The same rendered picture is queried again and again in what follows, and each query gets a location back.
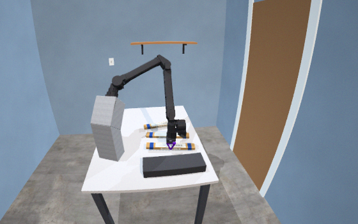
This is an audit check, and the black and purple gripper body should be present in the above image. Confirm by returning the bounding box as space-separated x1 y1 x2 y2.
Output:
166 131 176 143

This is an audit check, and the white welding electrode pack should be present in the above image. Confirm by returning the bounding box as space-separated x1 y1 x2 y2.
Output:
146 142 195 150
144 122 167 129
146 132 189 138

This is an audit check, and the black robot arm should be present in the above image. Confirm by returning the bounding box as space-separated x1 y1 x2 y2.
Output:
105 55 187 139

